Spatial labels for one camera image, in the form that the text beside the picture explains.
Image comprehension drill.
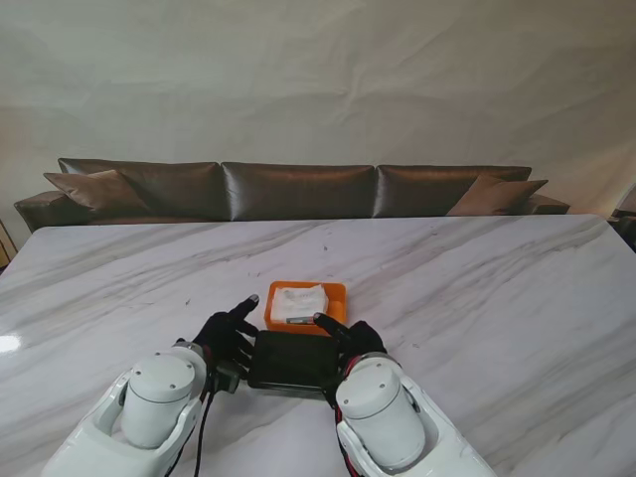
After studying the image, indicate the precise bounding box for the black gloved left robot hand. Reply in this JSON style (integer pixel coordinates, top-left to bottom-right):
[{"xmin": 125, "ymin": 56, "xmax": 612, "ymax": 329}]
[{"xmin": 191, "ymin": 293, "xmax": 262, "ymax": 377}]

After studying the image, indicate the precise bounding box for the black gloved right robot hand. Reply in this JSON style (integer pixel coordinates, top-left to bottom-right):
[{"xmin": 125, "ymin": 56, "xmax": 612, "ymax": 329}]
[{"xmin": 312, "ymin": 311, "xmax": 389, "ymax": 372}]

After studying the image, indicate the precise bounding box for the orange tissue box cover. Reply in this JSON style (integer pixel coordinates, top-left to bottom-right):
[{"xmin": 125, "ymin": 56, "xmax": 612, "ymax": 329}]
[{"xmin": 263, "ymin": 280, "xmax": 348, "ymax": 333}]

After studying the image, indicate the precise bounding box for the black tissue box base plate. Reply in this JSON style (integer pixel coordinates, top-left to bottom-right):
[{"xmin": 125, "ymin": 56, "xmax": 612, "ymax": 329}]
[{"xmin": 246, "ymin": 330, "xmax": 342, "ymax": 392}]

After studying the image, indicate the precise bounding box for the white green tissue pack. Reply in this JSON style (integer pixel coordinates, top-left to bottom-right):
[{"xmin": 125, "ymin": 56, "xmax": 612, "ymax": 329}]
[{"xmin": 270, "ymin": 283, "xmax": 332, "ymax": 325}]

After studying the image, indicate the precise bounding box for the brown sofa back cushion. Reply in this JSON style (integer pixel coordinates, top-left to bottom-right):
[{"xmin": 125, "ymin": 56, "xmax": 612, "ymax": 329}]
[
  {"xmin": 58, "ymin": 157, "xmax": 224, "ymax": 223},
  {"xmin": 221, "ymin": 161, "xmax": 378, "ymax": 223},
  {"xmin": 376, "ymin": 165, "xmax": 533, "ymax": 219}
]

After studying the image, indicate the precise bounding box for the brown throw pillow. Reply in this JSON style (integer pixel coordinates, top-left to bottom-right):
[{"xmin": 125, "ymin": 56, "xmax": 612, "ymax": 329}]
[
  {"xmin": 445, "ymin": 173, "xmax": 550, "ymax": 218},
  {"xmin": 43, "ymin": 169, "xmax": 150, "ymax": 213}
]

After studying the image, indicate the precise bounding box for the brown leather sofa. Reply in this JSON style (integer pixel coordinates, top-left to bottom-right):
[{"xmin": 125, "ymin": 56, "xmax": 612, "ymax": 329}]
[{"xmin": 13, "ymin": 157, "xmax": 571, "ymax": 235}]

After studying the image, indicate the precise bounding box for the wooden furniture piece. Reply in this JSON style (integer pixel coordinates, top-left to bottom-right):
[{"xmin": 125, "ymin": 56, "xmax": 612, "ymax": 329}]
[{"xmin": 0, "ymin": 216, "xmax": 14, "ymax": 267}]

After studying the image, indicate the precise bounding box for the dark furniture piece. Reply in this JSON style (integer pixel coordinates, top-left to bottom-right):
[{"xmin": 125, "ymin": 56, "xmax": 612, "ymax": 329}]
[{"xmin": 608, "ymin": 208, "xmax": 636, "ymax": 249}]

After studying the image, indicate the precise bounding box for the red black right arm cable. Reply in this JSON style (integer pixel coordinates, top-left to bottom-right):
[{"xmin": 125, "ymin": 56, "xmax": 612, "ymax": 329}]
[{"xmin": 325, "ymin": 355, "xmax": 362, "ymax": 477}]

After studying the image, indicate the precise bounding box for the red black arm cable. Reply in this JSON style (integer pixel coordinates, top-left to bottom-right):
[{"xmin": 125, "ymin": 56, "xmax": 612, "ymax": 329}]
[
  {"xmin": 325, "ymin": 355, "xmax": 362, "ymax": 477},
  {"xmin": 166, "ymin": 375, "xmax": 220, "ymax": 477}
]

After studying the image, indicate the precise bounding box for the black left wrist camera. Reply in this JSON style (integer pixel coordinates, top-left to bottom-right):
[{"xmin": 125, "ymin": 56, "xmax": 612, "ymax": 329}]
[{"xmin": 214, "ymin": 361, "xmax": 242, "ymax": 395}]

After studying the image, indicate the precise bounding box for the red black left arm cable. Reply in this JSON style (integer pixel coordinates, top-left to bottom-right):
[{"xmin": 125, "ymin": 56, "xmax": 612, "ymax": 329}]
[{"xmin": 166, "ymin": 375, "xmax": 220, "ymax": 477}]

